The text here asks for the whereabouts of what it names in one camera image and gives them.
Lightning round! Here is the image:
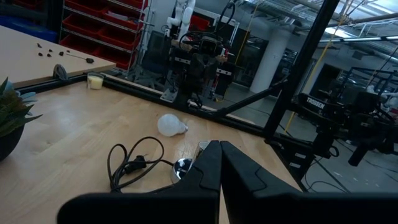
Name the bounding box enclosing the chrome lamp base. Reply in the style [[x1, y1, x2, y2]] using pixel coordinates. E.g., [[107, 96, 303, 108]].
[[170, 140, 212, 185]]

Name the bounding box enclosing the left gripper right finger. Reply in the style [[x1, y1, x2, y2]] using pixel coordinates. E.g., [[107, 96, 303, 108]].
[[220, 140, 398, 224]]

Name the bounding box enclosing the light wooden desk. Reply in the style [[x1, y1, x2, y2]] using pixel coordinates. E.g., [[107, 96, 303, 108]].
[[0, 24, 116, 90]]

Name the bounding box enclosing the red storage bins shelf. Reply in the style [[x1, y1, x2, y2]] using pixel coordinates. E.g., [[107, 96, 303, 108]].
[[58, 0, 150, 71]]

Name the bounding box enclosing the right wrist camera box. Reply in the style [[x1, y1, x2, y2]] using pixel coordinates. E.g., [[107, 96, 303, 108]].
[[198, 36, 220, 57]]

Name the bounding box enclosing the black lamp power cable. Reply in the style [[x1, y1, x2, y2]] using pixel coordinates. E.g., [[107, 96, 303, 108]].
[[106, 136, 175, 194]]

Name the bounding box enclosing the black aluminium table frame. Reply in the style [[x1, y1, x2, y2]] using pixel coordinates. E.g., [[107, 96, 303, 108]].
[[18, 0, 343, 187]]

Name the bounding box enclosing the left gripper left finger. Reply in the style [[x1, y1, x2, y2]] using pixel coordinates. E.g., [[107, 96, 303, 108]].
[[57, 140, 222, 224]]

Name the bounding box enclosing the blue storage bins shelf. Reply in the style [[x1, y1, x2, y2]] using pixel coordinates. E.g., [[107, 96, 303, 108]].
[[0, 15, 57, 43]]

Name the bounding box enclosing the white round pillar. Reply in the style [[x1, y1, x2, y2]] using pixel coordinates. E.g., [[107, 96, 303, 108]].
[[249, 27, 293, 94]]

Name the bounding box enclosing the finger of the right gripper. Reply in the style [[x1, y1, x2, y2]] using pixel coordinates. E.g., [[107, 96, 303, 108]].
[[205, 55, 220, 90], [189, 53, 206, 91]]

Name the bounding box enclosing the succulent plant in black pot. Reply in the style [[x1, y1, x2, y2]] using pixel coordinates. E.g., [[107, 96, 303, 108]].
[[0, 77, 44, 162]]

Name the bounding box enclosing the white lightbulb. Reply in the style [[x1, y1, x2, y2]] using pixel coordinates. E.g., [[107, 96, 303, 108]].
[[157, 113, 189, 138]]

